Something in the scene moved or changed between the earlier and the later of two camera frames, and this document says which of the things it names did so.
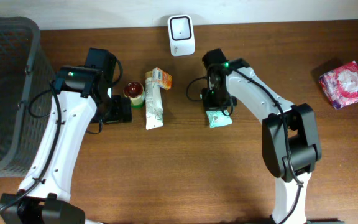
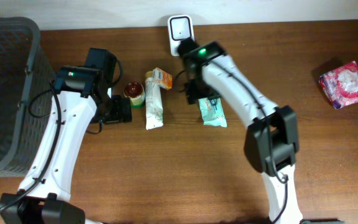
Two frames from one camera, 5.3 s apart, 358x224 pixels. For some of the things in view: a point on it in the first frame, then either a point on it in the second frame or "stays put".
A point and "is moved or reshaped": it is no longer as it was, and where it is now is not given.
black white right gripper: x=209 y=105 to x=191 y=95
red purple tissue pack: x=345 y=85 stays put
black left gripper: x=122 y=109 stays put
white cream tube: x=154 y=118 stays put
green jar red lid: x=135 y=92 stays put
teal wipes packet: x=218 y=118 is moved or reshaped
